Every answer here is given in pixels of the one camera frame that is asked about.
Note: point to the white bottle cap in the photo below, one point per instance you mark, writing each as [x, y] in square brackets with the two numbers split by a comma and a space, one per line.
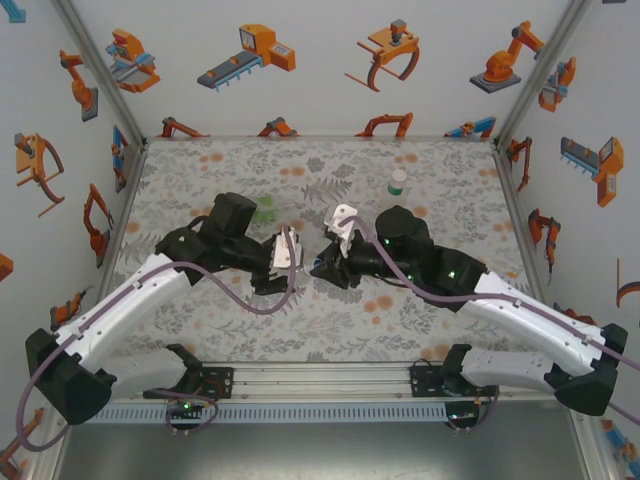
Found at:
[399, 175]

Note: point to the clear bottle without label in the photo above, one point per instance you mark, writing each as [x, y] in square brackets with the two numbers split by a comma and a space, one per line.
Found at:
[304, 267]

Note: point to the clear bottle with green label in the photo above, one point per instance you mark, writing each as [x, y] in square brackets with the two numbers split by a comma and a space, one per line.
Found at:
[267, 212]

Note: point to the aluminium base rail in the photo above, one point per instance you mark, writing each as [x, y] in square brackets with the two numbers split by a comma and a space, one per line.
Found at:
[320, 380]

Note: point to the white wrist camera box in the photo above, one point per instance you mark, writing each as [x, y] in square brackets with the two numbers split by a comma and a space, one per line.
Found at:
[282, 252]
[342, 215]

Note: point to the small circuit board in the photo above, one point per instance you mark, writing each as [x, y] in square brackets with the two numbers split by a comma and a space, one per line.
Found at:
[185, 407]
[460, 416]

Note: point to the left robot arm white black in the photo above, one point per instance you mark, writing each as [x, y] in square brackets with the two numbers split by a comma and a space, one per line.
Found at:
[125, 310]

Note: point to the aluminium frame post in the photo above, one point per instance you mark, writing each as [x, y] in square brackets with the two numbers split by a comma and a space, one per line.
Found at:
[100, 70]
[540, 75]

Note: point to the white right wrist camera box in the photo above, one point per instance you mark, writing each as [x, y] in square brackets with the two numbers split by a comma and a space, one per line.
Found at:
[342, 215]

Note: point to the aluminium table side rail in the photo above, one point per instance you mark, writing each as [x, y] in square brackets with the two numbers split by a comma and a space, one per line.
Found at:
[131, 190]
[515, 210]

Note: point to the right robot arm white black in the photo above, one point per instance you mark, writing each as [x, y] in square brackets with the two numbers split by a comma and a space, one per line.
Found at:
[525, 320]

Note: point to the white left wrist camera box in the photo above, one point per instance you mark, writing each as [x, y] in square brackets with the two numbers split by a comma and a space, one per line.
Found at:
[282, 252]

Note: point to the grey metal sheet panel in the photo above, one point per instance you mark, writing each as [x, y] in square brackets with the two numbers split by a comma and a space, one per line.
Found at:
[320, 455]

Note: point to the floral printed table cover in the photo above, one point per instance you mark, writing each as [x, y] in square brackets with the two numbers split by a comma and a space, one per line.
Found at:
[350, 340]

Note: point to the aluminium table end rail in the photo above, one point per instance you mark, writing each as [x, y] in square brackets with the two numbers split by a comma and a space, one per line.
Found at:
[320, 137]

